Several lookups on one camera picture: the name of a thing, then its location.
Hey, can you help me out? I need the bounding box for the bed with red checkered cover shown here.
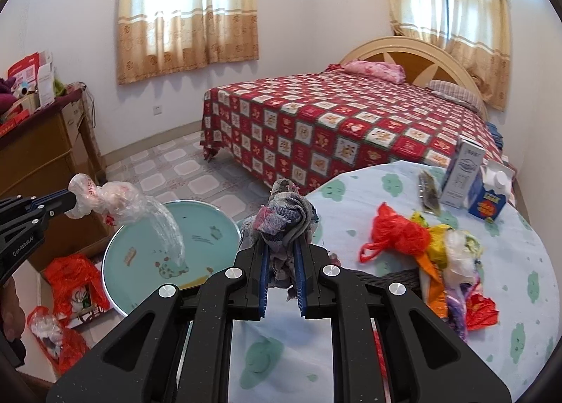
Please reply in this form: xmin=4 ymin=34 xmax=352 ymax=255
xmin=200 ymin=71 xmax=505 ymax=193

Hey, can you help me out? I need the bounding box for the printed cardboard box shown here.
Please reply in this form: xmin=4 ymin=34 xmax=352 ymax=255
xmin=66 ymin=280 xmax=110 ymax=325

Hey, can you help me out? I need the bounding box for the large cardboard box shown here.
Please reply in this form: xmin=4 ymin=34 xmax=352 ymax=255
xmin=59 ymin=96 xmax=95 ymax=171

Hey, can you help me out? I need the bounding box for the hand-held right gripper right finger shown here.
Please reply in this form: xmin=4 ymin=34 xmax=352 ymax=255
xmin=292 ymin=238 xmax=512 ymax=403

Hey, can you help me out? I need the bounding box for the small beige cardboard box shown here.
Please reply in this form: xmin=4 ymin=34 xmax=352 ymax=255
xmin=13 ymin=91 xmax=40 ymax=116

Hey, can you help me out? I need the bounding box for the white blue carton box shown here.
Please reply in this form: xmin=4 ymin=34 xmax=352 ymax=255
xmin=439 ymin=137 xmax=487 ymax=210

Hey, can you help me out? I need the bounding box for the tall white box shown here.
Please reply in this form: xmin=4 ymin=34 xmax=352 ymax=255
xmin=36 ymin=64 xmax=55 ymax=107

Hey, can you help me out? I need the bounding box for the flat red box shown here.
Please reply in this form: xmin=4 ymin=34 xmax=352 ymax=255
xmin=0 ymin=109 xmax=33 ymax=136

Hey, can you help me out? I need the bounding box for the patterned cloth rag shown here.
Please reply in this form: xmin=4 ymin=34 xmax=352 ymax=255
xmin=254 ymin=178 xmax=320 ymax=303

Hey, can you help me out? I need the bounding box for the purple cloth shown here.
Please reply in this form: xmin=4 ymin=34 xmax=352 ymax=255
xmin=0 ymin=76 xmax=18 ymax=112

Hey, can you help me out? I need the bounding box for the blue red milk carton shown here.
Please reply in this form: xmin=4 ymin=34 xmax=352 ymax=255
xmin=468 ymin=165 xmax=515 ymax=223

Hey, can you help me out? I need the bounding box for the dark snack wrapper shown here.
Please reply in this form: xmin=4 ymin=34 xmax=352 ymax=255
xmin=418 ymin=168 xmax=442 ymax=215

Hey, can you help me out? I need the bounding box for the large red plastic bag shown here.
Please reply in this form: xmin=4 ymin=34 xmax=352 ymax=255
xmin=359 ymin=203 xmax=433 ymax=264

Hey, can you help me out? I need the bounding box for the teal round basin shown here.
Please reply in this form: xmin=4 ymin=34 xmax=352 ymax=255
xmin=101 ymin=199 xmax=243 ymax=316

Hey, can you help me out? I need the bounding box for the orange snack wrapper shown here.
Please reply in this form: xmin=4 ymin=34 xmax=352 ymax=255
xmin=417 ymin=254 xmax=449 ymax=316

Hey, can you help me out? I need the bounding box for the red bag with box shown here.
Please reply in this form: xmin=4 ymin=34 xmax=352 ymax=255
xmin=41 ymin=254 xmax=112 ymax=329

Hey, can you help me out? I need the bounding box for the wooden cabinet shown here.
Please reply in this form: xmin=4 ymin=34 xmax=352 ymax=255
xmin=0 ymin=89 xmax=116 ymax=274

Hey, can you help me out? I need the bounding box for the red bag with white scraps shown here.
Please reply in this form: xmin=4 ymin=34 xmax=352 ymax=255
xmin=26 ymin=306 xmax=91 ymax=375

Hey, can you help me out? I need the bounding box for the wide beige curtain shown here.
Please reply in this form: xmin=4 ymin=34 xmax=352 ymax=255
xmin=115 ymin=0 xmax=260 ymax=85

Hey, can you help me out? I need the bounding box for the thin cable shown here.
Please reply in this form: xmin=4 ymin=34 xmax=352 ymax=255
xmin=81 ymin=82 xmax=97 ymax=127

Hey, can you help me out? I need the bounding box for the blue folded cloth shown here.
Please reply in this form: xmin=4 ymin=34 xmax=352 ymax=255
xmin=486 ymin=122 xmax=505 ymax=149

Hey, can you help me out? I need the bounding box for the person's left hand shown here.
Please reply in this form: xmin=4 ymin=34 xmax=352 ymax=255
xmin=0 ymin=273 xmax=26 ymax=342

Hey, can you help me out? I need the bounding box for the purple snack wrapper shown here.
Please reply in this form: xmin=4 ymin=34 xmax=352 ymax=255
xmin=445 ymin=289 xmax=470 ymax=342

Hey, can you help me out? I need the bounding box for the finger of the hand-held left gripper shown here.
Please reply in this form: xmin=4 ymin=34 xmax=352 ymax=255
xmin=30 ymin=189 xmax=79 ymax=207
xmin=40 ymin=203 xmax=80 ymax=220

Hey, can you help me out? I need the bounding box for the long beige curtain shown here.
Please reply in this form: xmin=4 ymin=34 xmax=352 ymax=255
xmin=381 ymin=0 xmax=512 ymax=112

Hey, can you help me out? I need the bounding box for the pink pillow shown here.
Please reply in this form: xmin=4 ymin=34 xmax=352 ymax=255
xmin=327 ymin=60 xmax=407 ymax=85

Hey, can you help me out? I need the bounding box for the beige wooden headboard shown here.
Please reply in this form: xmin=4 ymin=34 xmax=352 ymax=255
xmin=340 ymin=35 xmax=489 ymax=118

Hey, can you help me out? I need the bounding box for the clear plastic bag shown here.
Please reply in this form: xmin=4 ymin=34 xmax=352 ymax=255
xmin=64 ymin=173 xmax=189 ymax=270

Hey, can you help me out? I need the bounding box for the open red box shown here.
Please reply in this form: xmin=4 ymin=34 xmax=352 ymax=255
xmin=6 ymin=51 xmax=53 ymax=85

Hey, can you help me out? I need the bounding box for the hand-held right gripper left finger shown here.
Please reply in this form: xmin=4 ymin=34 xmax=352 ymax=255
xmin=46 ymin=238 xmax=268 ymax=403

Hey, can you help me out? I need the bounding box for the plaid pillow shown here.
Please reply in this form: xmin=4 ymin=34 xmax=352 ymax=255
xmin=426 ymin=79 xmax=486 ymax=111

